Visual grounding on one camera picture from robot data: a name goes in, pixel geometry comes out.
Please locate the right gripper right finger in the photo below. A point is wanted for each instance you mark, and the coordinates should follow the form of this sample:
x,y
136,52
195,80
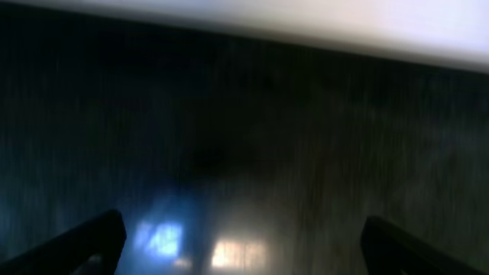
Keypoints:
x,y
397,252

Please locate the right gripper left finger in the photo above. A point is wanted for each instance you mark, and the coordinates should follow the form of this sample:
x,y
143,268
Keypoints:
x,y
76,248

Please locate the white shelf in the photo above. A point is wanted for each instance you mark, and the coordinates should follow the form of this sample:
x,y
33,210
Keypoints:
x,y
344,23

